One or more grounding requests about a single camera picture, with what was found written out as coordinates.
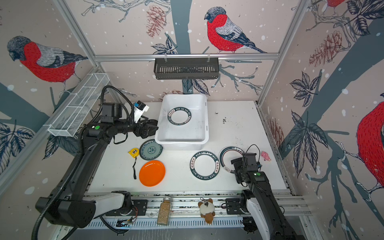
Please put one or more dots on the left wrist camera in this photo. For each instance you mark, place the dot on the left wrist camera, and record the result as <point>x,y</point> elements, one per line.
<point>139,109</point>

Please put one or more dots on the white mesh wall shelf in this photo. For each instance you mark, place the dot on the white mesh wall shelf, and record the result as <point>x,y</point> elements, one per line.
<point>73,115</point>

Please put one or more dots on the white plastic bin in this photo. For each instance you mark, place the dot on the white plastic bin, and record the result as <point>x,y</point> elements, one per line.
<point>191,136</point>

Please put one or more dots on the small circuit board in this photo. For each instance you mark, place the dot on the small circuit board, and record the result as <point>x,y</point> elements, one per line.
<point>124,223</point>

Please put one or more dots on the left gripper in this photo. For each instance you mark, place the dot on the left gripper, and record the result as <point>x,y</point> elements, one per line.
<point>145,133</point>

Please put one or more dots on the black device under rail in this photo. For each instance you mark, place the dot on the black device under rail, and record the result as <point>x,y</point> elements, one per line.
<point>250,225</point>

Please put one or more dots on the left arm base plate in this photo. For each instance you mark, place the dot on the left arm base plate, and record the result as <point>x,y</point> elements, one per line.
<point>138,207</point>

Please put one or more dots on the brown plush toy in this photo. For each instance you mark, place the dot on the brown plush toy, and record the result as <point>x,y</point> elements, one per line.
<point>207,210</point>

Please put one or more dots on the small green rim plate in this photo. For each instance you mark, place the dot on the small green rim plate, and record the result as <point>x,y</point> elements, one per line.
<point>179,116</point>

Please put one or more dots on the large green rim plate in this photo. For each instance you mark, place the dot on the large green rim plate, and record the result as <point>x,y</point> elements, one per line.
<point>204,165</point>

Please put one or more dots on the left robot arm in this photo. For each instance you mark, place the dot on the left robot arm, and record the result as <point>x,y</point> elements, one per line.
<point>66,205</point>

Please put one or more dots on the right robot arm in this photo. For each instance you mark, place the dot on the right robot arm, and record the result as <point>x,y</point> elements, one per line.
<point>260,202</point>

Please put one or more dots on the orange plastic plate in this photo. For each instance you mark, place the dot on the orange plastic plate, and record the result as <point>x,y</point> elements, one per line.
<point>152,173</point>

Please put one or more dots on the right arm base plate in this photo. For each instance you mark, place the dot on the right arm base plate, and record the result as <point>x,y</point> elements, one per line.
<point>235,206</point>

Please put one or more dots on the glass spice jar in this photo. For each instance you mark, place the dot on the glass spice jar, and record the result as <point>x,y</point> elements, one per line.
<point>164,211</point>

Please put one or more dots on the black hanging wire basket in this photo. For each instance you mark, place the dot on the black hanging wire basket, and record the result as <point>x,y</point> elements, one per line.
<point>186,68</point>

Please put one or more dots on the pink toy pig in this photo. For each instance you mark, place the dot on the pink toy pig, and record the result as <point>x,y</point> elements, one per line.
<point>265,156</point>

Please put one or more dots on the yellow tape measure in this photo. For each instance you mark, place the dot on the yellow tape measure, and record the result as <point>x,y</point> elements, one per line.
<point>134,153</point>

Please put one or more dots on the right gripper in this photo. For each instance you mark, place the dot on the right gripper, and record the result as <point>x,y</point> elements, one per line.
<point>238,162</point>

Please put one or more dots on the teal floral patterned plate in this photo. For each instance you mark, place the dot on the teal floral patterned plate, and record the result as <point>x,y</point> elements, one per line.
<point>150,150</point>

